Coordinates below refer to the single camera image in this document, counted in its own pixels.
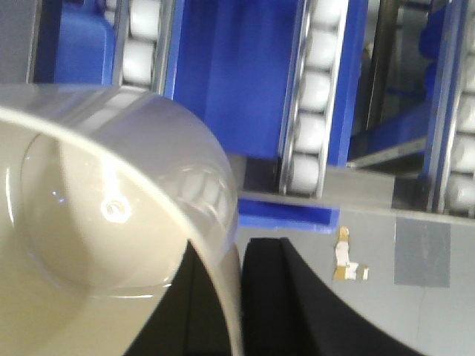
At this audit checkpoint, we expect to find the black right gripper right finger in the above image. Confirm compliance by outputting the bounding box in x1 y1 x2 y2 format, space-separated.
241 237 417 355

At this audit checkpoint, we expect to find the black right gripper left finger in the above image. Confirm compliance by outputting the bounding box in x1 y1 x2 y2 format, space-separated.
126 245 231 355

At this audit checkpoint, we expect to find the white plastic bin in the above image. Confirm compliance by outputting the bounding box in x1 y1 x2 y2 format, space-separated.
1 84 243 355

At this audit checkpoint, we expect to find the torn paper label scrap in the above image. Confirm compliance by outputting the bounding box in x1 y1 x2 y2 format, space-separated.
332 226 370 281

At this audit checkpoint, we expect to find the grey tape patch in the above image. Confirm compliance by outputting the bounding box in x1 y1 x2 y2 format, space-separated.
394 217 451 289

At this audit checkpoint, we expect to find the blue crate centre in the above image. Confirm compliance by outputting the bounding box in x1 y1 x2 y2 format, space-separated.
163 0 368 164

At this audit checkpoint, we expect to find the blue crate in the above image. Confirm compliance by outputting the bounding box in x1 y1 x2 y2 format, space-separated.
163 0 368 164
33 1 116 85

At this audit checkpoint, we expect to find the white roller track left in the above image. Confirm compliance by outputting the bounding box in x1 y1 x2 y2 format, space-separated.
105 0 177 94

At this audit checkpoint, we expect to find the blue crate left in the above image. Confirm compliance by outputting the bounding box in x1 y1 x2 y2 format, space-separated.
33 1 116 85

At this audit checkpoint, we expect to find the stainless steel shelf frame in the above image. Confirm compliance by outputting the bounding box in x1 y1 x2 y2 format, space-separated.
238 166 474 227

